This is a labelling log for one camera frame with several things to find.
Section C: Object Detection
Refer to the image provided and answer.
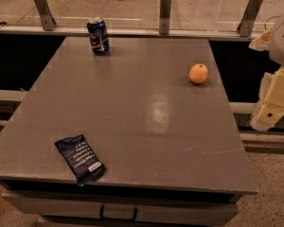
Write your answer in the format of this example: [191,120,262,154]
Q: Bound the orange fruit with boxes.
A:
[188,63,208,84]

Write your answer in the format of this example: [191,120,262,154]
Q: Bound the left metal railing bracket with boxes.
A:
[34,0,57,31]

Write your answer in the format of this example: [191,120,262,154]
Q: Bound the blue pepsi can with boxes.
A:
[87,17,110,54]

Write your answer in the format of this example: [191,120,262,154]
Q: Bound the dark blue rxbar wrapper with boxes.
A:
[55,134,105,185]

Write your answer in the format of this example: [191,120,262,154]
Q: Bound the metal railing bar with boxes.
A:
[0,25,262,42]

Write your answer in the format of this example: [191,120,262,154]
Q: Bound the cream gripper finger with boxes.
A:
[249,29,272,51]
[250,65,284,131]

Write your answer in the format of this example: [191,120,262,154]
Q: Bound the right metal railing bracket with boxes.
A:
[237,0,263,37]

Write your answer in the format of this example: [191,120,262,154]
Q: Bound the grey drawer with black handle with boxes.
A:
[2,190,239,227]

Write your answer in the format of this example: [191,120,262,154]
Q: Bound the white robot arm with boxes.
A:
[249,12,284,131]

